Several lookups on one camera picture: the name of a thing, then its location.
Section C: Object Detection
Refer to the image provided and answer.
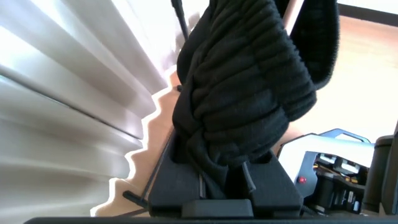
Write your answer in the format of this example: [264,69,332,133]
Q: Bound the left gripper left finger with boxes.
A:
[147,130,203,218]

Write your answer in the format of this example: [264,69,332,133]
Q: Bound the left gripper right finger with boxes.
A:
[242,149,305,218]

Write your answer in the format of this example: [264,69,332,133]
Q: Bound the black shorts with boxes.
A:
[172,0,340,200]

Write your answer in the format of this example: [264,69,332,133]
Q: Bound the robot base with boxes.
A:
[276,121,398,218]

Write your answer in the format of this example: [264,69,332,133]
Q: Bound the black clothes rack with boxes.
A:
[122,0,191,209]

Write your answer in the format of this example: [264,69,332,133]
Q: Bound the beige curtain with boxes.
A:
[0,0,209,224]

